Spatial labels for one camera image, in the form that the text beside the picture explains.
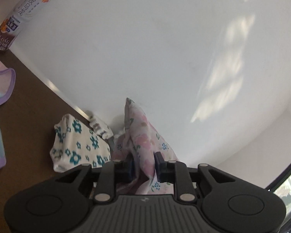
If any pink floral child's dress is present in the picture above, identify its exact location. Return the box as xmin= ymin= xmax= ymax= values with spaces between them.
xmin=111 ymin=98 xmax=178 ymax=195

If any oolong tea plastic bottle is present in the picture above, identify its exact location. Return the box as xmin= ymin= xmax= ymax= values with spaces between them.
xmin=0 ymin=0 xmax=51 ymax=51

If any white blue-flowered folded cloth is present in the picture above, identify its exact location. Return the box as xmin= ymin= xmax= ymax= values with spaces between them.
xmin=50 ymin=114 xmax=111 ymax=173

